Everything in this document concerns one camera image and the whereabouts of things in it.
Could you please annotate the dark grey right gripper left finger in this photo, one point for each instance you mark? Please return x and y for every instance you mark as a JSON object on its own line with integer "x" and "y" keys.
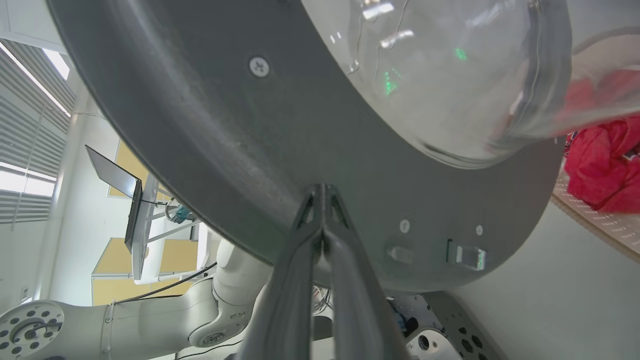
{"x": 287, "y": 300}

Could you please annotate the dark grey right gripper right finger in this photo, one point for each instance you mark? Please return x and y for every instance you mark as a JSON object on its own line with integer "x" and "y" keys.
{"x": 357, "y": 305}

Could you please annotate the grey washing machine door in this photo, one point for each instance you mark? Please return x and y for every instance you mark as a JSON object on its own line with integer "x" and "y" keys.
{"x": 240, "y": 135}

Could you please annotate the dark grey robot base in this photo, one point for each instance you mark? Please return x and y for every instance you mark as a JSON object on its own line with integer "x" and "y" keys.
{"x": 440, "y": 330}

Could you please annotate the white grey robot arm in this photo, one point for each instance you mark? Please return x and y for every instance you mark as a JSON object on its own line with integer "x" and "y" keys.
{"x": 130, "y": 320}

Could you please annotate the white washing machine body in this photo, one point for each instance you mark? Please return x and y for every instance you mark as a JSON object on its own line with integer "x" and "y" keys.
{"x": 575, "y": 270}

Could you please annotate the black monitor on stand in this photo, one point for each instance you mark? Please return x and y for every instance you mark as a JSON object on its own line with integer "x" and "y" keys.
{"x": 131, "y": 200}

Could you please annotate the red clothing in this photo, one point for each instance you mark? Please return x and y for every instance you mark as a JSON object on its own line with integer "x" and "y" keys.
{"x": 607, "y": 165}

